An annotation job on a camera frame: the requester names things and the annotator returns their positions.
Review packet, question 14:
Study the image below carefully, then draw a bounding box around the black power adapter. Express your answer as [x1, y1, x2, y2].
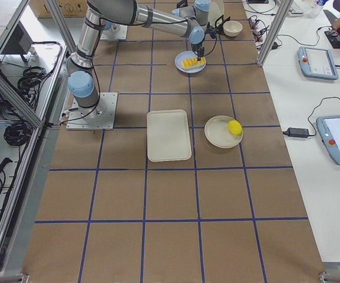
[283, 127, 310, 138]

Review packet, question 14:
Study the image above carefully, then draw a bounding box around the yellow lemon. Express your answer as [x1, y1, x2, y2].
[227, 120, 243, 136]

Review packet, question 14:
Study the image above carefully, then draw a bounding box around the aluminium frame post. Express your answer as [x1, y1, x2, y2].
[257, 0, 292, 67]

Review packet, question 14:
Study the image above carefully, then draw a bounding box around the blue plate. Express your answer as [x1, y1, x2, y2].
[174, 51, 206, 74]

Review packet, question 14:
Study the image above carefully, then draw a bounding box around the cream plate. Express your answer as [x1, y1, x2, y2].
[208, 0, 225, 25]

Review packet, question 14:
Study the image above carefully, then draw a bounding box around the far blue teach pendant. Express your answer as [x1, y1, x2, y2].
[297, 46, 339, 80]

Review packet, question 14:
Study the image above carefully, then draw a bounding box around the white oval bowl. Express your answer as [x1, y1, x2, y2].
[204, 116, 243, 149]

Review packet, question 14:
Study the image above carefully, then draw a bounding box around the small cream bowl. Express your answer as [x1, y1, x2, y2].
[223, 20, 243, 37]

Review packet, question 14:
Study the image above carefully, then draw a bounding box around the white rectangular tray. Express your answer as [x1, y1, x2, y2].
[147, 110, 192, 162]

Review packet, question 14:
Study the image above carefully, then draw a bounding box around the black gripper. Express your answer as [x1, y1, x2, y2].
[192, 43, 204, 61]

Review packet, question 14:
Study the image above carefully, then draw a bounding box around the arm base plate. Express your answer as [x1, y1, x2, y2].
[100, 22, 128, 41]
[66, 93, 118, 130]

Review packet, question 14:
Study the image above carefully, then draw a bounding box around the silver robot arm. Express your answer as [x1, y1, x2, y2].
[68, 1, 207, 113]

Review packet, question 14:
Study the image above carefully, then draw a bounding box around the cardboard box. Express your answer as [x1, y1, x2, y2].
[28, 0, 87, 18]

